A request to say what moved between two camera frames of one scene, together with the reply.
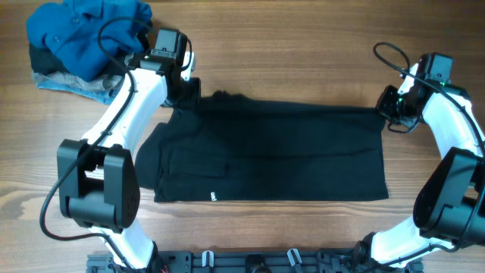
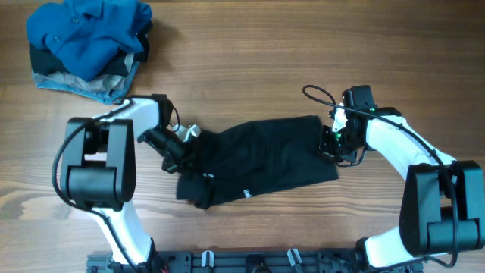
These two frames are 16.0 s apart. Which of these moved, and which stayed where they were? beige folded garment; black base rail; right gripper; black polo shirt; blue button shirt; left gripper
Moved: right gripper; black polo shirt; left gripper
Stayed: black base rail; beige folded garment; blue button shirt
